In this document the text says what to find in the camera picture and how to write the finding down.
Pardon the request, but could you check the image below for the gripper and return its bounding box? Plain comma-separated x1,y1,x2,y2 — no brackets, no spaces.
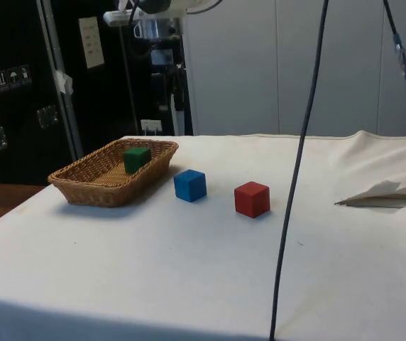
139,19,182,40

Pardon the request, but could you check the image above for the green cube block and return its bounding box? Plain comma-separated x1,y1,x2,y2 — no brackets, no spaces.
123,146,153,175

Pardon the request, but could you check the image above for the wicker basket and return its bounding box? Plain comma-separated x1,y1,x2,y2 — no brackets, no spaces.
48,138,180,209

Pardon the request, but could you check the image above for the black cabinet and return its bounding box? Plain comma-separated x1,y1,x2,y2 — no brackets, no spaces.
0,0,194,186

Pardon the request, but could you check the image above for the blue cube block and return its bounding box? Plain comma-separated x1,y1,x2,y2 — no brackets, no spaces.
173,168,207,203

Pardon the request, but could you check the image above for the red cube block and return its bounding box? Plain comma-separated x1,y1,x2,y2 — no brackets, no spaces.
234,180,271,219

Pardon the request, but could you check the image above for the black cable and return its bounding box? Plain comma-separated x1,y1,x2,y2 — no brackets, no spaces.
268,0,331,340
382,0,406,120

